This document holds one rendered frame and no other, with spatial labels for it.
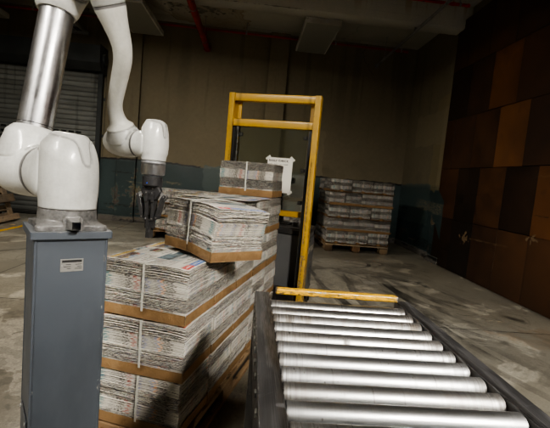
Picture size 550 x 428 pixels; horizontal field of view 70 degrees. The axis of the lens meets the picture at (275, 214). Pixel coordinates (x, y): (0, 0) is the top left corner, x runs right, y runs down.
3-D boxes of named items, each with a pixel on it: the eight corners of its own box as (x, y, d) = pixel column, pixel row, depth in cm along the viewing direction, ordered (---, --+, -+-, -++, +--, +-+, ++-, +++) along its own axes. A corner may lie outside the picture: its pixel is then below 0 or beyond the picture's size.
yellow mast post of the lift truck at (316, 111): (289, 318, 315) (310, 95, 300) (291, 314, 324) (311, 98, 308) (300, 319, 313) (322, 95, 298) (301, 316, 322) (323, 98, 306)
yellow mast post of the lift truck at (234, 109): (212, 304, 331) (229, 92, 315) (216, 301, 339) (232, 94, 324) (222, 306, 329) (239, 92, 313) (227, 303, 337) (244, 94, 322)
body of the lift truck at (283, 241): (221, 311, 345) (227, 220, 338) (241, 294, 398) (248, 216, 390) (298, 324, 329) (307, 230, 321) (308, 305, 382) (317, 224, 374)
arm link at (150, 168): (149, 160, 155) (148, 176, 156) (136, 159, 147) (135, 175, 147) (170, 162, 153) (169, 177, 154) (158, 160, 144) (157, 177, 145)
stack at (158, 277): (90, 452, 163) (100, 255, 155) (205, 343, 276) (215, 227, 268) (175, 476, 154) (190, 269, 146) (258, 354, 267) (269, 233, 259)
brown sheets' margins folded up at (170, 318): (92, 419, 162) (99, 299, 157) (207, 323, 274) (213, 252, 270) (177, 442, 153) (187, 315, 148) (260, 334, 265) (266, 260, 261)
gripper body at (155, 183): (167, 177, 153) (165, 200, 154) (148, 175, 155) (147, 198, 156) (157, 177, 146) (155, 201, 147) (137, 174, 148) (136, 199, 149)
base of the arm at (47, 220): (36, 233, 100) (37, 212, 100) (27, 222, 118) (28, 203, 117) (111, 233, 111) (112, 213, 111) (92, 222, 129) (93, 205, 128)
